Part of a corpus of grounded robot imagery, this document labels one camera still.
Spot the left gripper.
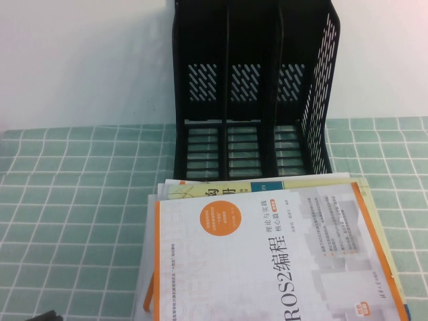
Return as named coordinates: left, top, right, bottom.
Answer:
left=31, top=309, right=63, bottom=321

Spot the white orange-edged ROS2 book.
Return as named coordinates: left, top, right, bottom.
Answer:
left=149, top=182, right=411, bottom=321

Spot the plain white book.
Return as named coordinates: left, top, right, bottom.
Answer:
left=133, top=193, right=158, bottom=321

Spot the black perforated book holder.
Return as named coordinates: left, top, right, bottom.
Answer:
left=170, top=0, right=342, bottom=183

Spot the green checked tablecloth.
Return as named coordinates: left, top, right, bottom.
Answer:
left=0, top=115, right=428, bottom=321

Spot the yellow mechanisms sourcebook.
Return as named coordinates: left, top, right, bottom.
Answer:
left=166, top=177, right=407, bottom=302

